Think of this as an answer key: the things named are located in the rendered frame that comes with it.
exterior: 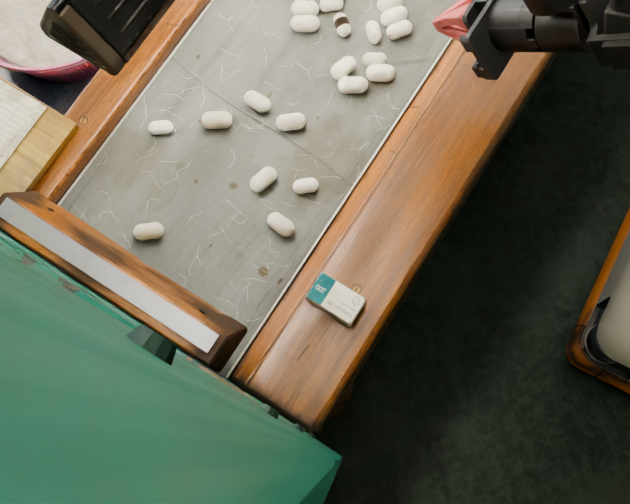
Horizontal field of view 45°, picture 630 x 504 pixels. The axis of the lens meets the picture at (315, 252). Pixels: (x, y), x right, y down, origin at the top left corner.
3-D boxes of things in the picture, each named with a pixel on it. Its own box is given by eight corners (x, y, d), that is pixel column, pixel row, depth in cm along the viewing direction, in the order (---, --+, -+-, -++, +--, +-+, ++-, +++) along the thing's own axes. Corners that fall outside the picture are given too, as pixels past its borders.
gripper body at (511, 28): (453, 39, 77) (512, 39, 72) (502, -36, 80) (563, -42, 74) (482, 81, 81) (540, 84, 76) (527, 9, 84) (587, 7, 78)
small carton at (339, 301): (366, 302, 88) (366, 298, 86) (350, 327, 87) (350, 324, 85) (322, 275, 89) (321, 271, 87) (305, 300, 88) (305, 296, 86)
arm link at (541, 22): (603, 66, 72) (629, 18, 73) (574, 15, 67) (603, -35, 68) (541, 64, 77) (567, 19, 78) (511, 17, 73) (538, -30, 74)
